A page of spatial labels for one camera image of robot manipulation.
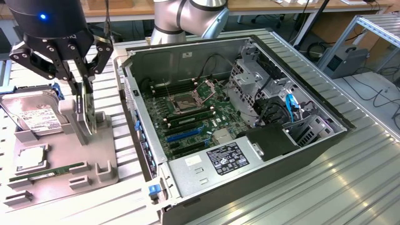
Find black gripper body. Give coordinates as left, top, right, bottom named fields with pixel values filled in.
left=5, top=0, right=94, bottom=61

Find green graphics card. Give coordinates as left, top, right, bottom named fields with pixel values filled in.
left=73, top=79, right=97, bottom=136

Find blue disk caddy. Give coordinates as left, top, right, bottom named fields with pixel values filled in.
left=0, top=81, right=65, bottom=101

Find wooden desk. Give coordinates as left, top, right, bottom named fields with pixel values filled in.
left=0, top=0, right=392, bottom=52

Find silver hard disk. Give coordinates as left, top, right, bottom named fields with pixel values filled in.
left=0, top=90, right=68, bottom=137

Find thin locking lever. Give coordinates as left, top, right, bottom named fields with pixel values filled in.
left=162, top=78, right=173, bottom=99

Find CPU socket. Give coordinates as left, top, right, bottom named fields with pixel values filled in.
left=168, top=92, right=201, bottom=113

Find metal socket cover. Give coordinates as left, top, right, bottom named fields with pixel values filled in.
left=192, top=79, right=224, bottom=104

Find installed green RAM stick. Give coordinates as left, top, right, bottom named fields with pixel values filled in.
left=168, top=112, right=216, bottom=128

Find silver CPU chip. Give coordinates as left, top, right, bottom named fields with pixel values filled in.
left=16, top=148, right=46, bottom=170

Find blue expansion slot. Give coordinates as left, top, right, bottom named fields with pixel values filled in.
left=165, top=130, right=201, bottom=143

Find grey parts rack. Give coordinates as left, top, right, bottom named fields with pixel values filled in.
left=0, top=98, right=120, bottom=213

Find green motherboard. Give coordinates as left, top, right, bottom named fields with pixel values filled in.
left=138, top=77, right=250, bottom=160

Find loose green RAM stick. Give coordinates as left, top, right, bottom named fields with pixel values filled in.
left=8, top=162, right=85, bottom=182

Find metal disk bay cage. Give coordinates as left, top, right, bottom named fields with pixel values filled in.
left=229, top=58, right=282, bottom=99

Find silver chipset heatsink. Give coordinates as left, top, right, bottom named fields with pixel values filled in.
left=212, top=130, right=233, bottom=144

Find grey power supply unit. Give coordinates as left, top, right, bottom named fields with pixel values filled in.
left=161, top=135, right=266, bottom=200

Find black plastic shroud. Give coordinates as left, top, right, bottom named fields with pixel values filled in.
left=236, top=123, right=301, bottom=162

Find black slanted pole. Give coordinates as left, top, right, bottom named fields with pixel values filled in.
left=293, top=0, right=332, bottom=47

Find open black PC case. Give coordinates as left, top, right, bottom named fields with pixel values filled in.
left=110, top=34, right=357, bottom=225

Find thin hanging cable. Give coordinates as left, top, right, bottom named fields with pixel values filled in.
left=104, top=0, right=113, bottom=45

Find black looped wire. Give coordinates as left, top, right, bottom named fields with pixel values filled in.
left=200, top=53, right=236, bottom=81

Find black wire bundle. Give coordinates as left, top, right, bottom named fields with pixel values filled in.
left=252, top=96, right=289, bottom=125

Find blue SATA wire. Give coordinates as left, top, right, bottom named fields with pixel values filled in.
left=284, top=93, right=302, bottom=124

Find coiled black cable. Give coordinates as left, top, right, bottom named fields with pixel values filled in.
left=306, top=41, right=326, bottom=60

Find grey box with black handle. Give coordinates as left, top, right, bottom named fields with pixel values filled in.
left=324, top=46, right=370, bottom=79

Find aluminium frame table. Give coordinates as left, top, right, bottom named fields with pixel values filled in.
left=317, top=13, right=400, bottom=74

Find black floor cables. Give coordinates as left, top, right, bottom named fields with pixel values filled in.
left=340, top=67, right=400, bottom=119

